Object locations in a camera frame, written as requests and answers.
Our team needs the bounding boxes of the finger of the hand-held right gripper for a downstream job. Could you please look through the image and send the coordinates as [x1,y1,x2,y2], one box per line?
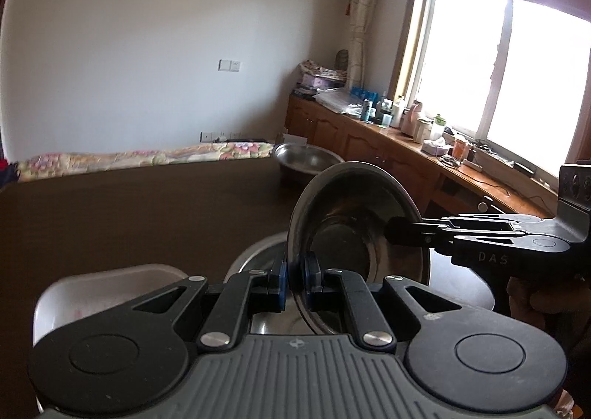
[385,215,459,249]
[421,213,523,228]

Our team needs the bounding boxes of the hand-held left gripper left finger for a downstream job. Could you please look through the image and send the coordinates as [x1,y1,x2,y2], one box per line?
[131,257,289,354]

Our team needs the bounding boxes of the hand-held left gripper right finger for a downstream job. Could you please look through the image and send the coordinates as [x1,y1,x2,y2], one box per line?
[300,251,463,351]

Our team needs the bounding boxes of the stainless steel bowl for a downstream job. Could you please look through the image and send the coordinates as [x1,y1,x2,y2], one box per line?
[271,142,346,184]
[225,232,324,337]
[287,161,433,337]

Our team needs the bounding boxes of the white plastic tub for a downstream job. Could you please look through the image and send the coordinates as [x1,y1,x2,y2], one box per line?
[33,263,188,349]

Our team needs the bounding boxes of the person's right hand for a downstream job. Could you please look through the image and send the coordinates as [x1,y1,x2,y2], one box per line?
[507,275,574,333]

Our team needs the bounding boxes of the dark round object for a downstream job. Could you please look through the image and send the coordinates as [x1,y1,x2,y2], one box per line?
[427,257,496,312]

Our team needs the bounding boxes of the white tissue pack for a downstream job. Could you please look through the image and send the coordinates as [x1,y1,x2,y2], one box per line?
[420,138,451,156]

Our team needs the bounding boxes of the wooden cabinet counter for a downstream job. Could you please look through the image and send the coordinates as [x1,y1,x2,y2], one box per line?
[284,93,561,235]

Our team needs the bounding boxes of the pink container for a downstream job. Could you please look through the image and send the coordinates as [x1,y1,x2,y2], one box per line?
[401,102,424,136]

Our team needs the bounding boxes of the clear plastic bags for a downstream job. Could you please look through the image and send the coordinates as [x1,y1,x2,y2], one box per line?
[313,87,368,116]

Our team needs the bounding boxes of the wooden framed window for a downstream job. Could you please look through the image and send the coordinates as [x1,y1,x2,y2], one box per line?
[390,0,591,173]

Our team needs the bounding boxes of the purple box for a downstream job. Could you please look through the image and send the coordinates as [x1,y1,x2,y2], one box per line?
[300,75,346,93]

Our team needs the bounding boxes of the folded floral cloth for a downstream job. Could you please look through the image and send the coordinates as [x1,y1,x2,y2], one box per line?
[299,59,348,78]

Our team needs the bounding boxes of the floral bed blanket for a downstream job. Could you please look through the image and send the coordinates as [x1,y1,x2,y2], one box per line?
[13,141,275,183]

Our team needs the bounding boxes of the patterned beige curtain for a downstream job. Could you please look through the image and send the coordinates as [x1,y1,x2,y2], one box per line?
[344,0,387,90]

